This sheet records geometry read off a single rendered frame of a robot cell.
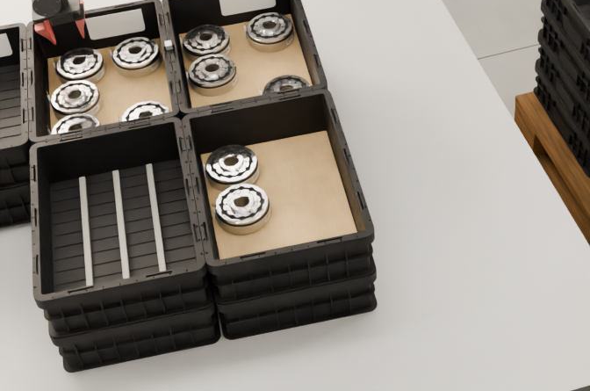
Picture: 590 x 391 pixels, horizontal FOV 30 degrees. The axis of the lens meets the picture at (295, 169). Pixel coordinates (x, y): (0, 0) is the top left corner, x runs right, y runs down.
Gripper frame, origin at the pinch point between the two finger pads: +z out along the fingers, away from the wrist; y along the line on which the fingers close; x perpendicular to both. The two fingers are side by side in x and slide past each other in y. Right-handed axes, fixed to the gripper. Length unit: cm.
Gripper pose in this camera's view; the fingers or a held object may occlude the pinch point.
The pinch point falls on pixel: (68, 36)
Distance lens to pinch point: 245.5
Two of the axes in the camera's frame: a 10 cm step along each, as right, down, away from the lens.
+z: 1.5, 6.4, 7.6
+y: 9.7, -2.3, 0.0
